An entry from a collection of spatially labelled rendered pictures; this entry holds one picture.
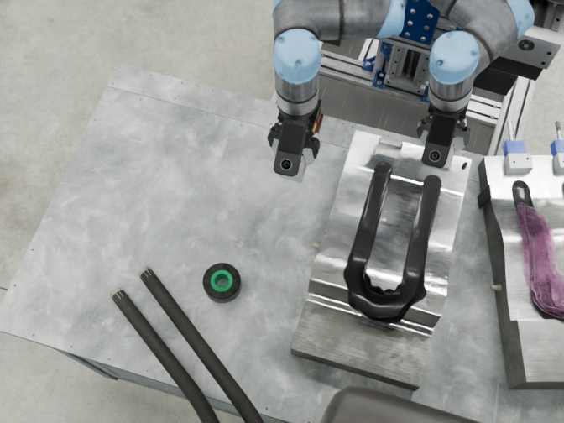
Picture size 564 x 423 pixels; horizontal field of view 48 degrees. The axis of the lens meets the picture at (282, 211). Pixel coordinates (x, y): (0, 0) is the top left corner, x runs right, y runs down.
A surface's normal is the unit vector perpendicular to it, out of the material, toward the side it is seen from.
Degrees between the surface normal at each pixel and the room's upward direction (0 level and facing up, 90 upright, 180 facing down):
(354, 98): 0
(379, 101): 0
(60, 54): 0
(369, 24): 63
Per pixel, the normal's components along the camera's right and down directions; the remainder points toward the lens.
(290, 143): -0.11, 0.09
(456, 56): -0.19, -0.29
